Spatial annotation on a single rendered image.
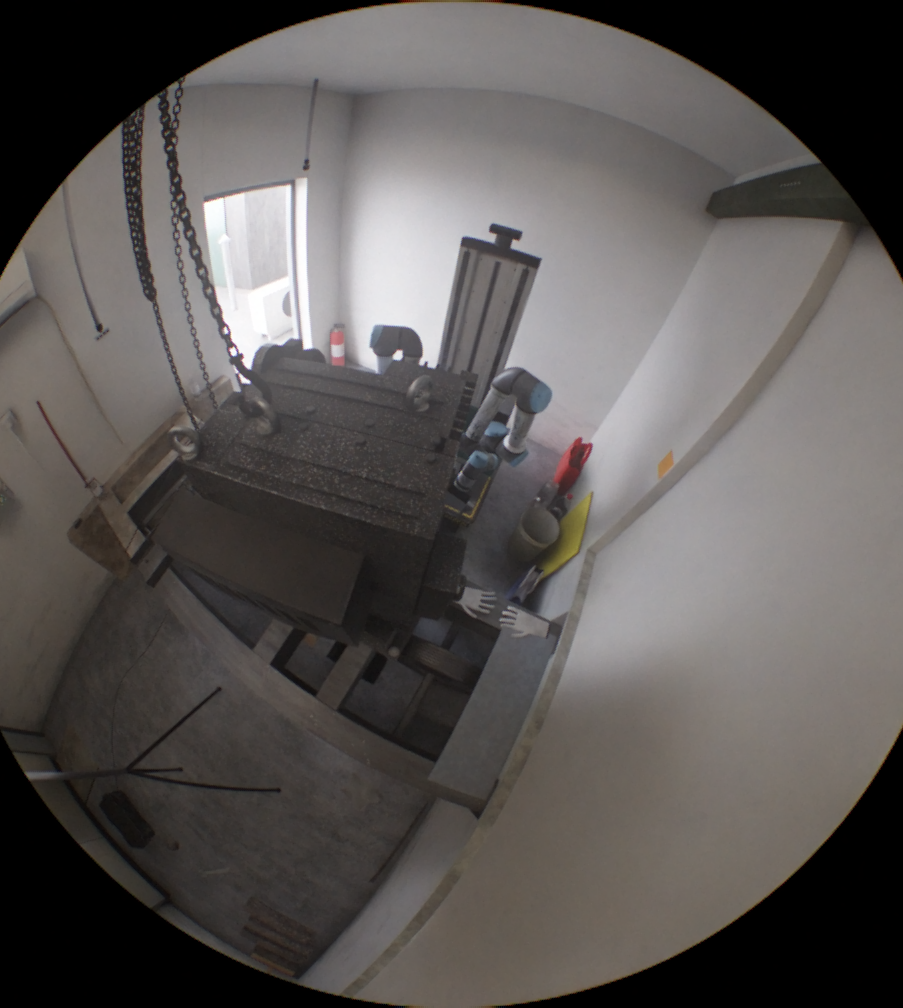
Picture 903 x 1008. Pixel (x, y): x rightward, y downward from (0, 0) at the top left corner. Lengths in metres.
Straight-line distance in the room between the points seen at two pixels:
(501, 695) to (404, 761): 0.48
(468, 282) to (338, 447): 1.13
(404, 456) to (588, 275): 2.15
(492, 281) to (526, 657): 1.65
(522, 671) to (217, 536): 1.23
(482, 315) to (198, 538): 1.41
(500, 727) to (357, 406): 1.26
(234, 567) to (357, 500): 0.28
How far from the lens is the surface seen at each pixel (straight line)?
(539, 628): 1.50
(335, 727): 1.37
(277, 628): 1.44
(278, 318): 4.58
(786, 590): 0.77
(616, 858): 0.88
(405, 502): 0.47
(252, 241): 6.92
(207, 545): 0.67
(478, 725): 1.39
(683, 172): 2.56
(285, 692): 1.41
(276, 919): 2.76
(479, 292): 1.56
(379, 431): 0.56
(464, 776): 1.42
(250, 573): 0.60
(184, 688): 2.44
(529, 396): 1.29
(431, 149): 2.86
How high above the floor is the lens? 2.00
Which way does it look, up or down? 55 degrees down
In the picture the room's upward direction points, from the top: 18 degrees clockwise
